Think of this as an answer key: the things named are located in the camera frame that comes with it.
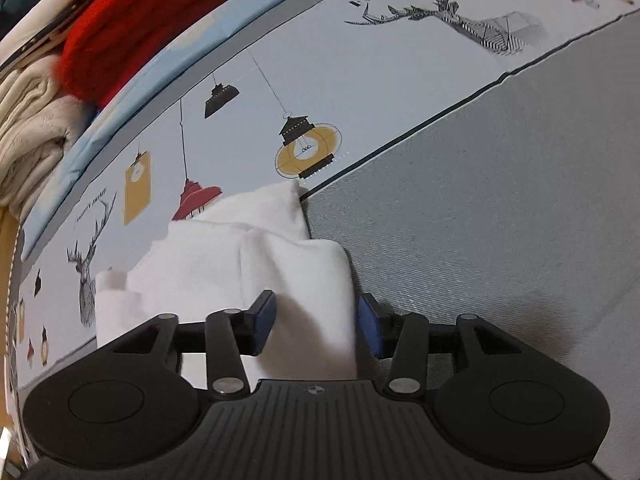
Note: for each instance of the white long-sleeved shirt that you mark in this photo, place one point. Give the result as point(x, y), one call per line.
point(225, 260)

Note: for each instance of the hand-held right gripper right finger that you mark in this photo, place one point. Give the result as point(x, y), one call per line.
point(370, 327)

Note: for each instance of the red folded blanket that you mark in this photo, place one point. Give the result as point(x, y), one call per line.
point(150, 20)

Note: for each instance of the cream folded blanket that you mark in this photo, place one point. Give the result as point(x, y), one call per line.
point(30, 125)

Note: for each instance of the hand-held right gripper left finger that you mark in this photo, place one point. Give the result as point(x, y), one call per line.
point(262, 325)

